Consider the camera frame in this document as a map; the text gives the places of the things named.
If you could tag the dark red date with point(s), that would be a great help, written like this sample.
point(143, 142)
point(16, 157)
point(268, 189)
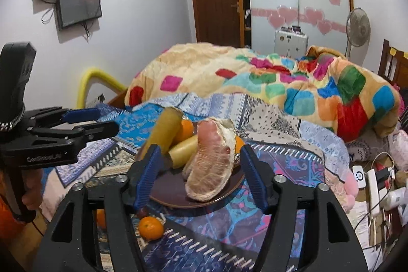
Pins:
point(142, 213)

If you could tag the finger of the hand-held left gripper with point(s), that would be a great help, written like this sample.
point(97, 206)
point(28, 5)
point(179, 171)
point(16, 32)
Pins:
point(81, 116)
point(95, 131)

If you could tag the white case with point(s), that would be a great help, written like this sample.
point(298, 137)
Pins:
point(291, 42)

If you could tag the yellow sticky note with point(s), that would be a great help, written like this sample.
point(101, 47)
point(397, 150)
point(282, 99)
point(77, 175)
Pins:
point(393, 51)

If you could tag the small black monitor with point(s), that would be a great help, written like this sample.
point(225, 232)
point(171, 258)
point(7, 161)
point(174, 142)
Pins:
point(79, 9)

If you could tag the large orange with sticker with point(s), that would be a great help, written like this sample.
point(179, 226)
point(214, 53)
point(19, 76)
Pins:
point(186, 131)

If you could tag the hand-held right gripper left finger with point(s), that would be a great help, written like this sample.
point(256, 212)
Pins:
point(148, 176)

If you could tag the yellow foam tube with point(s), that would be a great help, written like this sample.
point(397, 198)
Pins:
point(82, 80)

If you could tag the colourful patch blanket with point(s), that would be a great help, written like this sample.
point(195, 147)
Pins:
point(197, 68)

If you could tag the purple plate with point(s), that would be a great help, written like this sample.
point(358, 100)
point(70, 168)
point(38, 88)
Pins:
point(169, 192)

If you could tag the wall socket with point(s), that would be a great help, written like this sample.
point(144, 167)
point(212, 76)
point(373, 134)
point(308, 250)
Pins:
point(96, 99)

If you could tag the blue patterned bedsheet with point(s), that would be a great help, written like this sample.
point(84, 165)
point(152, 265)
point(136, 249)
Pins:
point(216, 227)

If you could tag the small tangerine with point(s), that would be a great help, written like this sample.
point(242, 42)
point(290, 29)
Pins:
point(150, 228)
point(101, 218)

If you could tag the grey cloth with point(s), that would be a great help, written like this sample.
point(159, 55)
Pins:
point(369, 144)

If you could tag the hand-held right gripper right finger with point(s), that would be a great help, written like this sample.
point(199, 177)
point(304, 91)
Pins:
point(255, 176)

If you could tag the white charger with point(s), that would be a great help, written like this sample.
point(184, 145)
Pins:
point(357, 176)

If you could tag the wooden headboard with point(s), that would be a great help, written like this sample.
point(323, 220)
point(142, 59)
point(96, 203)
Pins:
point(392, 68)

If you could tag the person's left hand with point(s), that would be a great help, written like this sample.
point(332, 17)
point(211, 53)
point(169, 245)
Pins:
point(35, 189)

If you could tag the white power strip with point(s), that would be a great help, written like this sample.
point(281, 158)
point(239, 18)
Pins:
point(373, 195)

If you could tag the standing fan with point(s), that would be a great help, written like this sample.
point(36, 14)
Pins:
point(358, 28)

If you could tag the yellow sugarcane piece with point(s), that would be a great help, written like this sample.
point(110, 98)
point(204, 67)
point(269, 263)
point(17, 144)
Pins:
point(183, 152)
point(164, 131)

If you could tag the peeled pomelo segment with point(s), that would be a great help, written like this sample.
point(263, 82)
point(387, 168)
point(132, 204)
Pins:
point(207, 170)

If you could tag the small dark jars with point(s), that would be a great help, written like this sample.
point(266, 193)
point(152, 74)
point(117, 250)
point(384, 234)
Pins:
point(290, 29)

